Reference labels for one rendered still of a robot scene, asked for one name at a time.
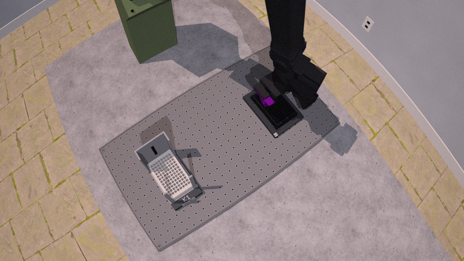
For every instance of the white well plate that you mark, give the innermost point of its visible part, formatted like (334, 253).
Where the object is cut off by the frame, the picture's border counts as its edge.
(170, 175)

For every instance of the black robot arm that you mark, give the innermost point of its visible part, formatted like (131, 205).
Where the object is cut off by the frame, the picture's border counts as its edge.
(286, 21)

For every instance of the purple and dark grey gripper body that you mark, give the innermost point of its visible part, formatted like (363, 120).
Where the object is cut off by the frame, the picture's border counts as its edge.
(268, 82)

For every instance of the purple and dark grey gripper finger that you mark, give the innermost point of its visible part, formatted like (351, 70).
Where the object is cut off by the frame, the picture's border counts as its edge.
(266, 102)

